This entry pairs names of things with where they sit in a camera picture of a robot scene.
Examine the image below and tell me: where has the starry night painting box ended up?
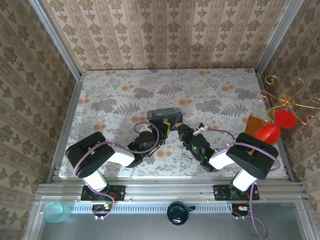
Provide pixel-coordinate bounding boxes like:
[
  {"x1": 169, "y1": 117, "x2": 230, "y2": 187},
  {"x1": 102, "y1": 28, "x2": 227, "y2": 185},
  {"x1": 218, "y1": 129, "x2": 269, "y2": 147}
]
[{"x1": 146, "y1": 107, "x2": 184, "y2": 131}]

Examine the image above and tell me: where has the orange brown card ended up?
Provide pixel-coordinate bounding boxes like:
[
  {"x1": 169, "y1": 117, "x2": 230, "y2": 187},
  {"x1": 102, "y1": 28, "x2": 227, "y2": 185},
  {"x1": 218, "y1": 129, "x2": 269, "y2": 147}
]
[{"x1": 244, "y1": 116, "x2": 263, "y2": 136}]

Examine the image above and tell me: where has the dark blue mug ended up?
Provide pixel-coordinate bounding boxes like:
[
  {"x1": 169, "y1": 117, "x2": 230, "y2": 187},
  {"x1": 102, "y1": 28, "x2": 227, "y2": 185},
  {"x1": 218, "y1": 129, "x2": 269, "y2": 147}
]
[{"x1": 166, "y1": 201, "x2": 196, "y2": 226}]

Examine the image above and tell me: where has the red cone ornament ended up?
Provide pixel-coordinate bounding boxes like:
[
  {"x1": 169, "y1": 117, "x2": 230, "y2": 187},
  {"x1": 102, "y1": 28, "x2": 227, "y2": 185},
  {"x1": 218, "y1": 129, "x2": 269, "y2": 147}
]
[{"x1": 254, "y1": 124, "x2": 281, "y2": 145}]

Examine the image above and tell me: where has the red disc ornament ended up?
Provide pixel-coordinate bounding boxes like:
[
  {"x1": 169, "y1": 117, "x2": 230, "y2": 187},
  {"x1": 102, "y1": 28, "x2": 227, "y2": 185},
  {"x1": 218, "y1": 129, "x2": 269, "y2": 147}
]
[{"x1": 274, "y1": 109, "x2": 298, "y2": 130}]

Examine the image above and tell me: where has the teal plastic cup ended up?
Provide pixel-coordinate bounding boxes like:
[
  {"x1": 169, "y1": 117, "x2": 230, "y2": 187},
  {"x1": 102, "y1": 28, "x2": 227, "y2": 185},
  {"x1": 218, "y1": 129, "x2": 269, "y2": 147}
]
[{"x1": 44, "y1": 201, "x2": 72, "y2": 224}]

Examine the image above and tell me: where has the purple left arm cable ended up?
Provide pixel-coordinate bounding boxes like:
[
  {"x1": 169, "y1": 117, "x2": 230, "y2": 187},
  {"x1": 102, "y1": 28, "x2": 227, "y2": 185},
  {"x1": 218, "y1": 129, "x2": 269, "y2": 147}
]
[{"x1": 73, "y1": 121, "x2": 161, "y2": 222}]

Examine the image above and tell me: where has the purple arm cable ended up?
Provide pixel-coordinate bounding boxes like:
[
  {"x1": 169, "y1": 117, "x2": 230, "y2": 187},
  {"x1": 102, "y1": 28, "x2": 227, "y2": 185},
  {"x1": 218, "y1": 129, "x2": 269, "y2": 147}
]
[
  {"x1": 73, "y1": 121, "x2": 161, "y2": 222},
  {"x1": 206, "y1": 126, "x2": 281, "y2": 238}
]

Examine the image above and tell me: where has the aluminium extrusion frame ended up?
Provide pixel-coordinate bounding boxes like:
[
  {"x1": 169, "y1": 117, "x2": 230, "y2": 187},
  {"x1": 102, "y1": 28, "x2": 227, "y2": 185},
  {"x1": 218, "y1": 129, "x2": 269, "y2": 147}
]
[{"x1": 23, "y1": 0, "x2": 311, "y2": 240}]

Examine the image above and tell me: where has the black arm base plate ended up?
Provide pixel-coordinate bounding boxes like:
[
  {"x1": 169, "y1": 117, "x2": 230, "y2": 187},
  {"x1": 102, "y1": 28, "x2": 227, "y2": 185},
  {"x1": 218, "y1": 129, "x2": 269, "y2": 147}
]
[
  {"x1": 81, "y1": 184, "x2": 126, "y2": 202},
  {"x1": 212, "y1": 184, "x2": 261, "y2": 202}
]

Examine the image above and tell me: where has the white slotted cable duct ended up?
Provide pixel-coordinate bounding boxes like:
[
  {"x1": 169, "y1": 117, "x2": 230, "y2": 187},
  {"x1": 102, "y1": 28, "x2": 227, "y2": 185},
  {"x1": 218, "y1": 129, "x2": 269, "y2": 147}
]
[{"x1": 71, "y1": 202, "x2": 233, "y2": 213}]

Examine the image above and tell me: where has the black cable connector box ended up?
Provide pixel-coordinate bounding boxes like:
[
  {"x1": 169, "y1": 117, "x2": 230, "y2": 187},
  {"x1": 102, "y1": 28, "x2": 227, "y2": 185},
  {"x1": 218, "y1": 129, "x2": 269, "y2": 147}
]
[
  {"x1": 231, "y1": 203, "x2": 251, "y2": 217},
  {"x1": 91, "y1": 203, "x2": 113, "y2": 217}
]

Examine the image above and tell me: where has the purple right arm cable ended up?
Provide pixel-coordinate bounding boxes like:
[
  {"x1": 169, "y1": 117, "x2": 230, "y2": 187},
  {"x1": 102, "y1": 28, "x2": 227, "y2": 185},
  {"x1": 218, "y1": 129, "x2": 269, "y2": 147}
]
[{"x1": 206, "y1": 126, "x2": 281, "y2": 238}]

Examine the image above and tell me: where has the gold wire stand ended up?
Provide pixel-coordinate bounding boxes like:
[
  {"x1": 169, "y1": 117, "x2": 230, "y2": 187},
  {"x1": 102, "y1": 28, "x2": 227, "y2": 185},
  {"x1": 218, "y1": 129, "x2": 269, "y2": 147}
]
[{"x1": 256, "y1": 74, "x2": 317, "y2": 126}]

